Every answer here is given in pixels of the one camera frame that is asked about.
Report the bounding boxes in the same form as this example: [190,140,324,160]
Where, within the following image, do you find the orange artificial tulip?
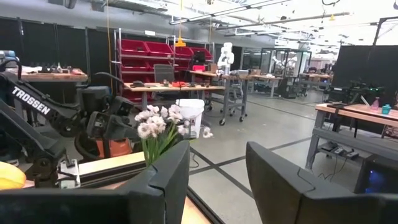
[0,161,27,191]

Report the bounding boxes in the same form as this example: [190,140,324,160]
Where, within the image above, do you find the white artificial flower bunch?
[134,104,215,167]

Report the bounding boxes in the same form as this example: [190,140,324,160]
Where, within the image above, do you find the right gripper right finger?
[245,141,398,224]

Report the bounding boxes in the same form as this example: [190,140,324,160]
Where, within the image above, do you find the pink bottle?
[369,96,381,111]

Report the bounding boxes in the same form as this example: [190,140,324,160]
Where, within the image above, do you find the wooden top side table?
[306,102,398,170]

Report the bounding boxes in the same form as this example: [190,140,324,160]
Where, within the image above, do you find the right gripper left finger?
[0,139,191,224]

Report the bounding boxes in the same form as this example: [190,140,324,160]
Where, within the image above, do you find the black computer case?
[354,154,398,195]

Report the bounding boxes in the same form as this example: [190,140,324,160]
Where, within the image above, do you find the orange black shop vacuum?
[74,130,134,161]

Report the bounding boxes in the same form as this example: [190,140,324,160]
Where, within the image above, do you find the white plastic bucket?
[175,98,205,139]

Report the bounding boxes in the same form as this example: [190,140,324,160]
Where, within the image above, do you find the black robot green lights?
[325,80,386,105]

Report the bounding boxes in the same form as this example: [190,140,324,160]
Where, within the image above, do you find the wooden workbench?
[124,80,226,110]

